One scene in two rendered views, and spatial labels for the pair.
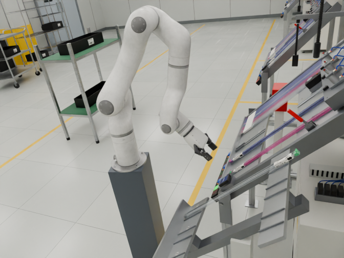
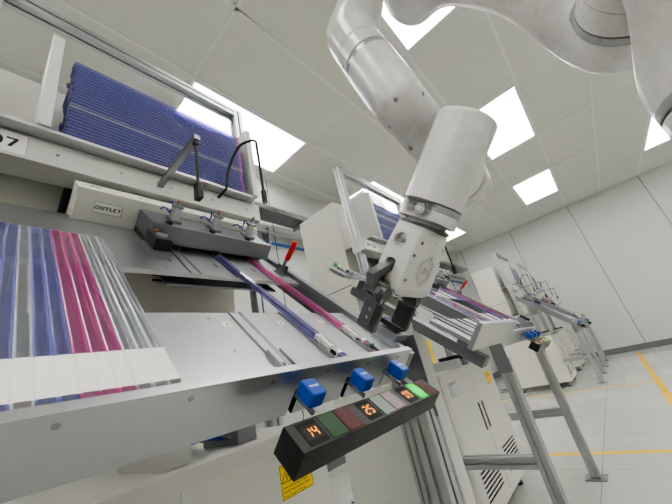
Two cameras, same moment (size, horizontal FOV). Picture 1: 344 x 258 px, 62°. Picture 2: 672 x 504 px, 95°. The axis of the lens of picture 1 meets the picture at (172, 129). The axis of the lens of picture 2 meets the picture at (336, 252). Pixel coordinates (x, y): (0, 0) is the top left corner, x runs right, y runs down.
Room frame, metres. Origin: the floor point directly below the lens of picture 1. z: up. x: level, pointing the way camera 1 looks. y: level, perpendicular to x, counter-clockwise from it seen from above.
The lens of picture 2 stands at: (1.63, -0.12, 0.71)
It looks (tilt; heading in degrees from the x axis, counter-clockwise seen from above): 22 degrees up; 191
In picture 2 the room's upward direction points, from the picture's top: 13 degrees counter-clockwise
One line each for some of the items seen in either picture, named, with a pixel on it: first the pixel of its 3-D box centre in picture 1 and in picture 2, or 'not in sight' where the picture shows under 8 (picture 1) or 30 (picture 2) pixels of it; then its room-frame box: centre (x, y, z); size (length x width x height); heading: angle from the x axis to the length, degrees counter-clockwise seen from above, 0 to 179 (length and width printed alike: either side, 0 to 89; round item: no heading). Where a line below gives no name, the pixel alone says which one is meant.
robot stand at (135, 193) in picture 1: (141, 210); not in sight; (1.28, 0.25, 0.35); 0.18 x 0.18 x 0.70; 78
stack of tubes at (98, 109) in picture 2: not in sight; (164, 148); (0.96, -0.75, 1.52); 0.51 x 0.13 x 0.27; 154
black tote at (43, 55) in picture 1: (37, 55); not in sight; (6.88, 2.84, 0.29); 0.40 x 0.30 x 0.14; 154
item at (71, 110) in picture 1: (92, 82); not in sight; (3.30, 0.85, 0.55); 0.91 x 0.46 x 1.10; 154
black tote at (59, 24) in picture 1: (52, 25); not in sight; (7.55, 2.51, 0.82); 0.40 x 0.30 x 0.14; 160
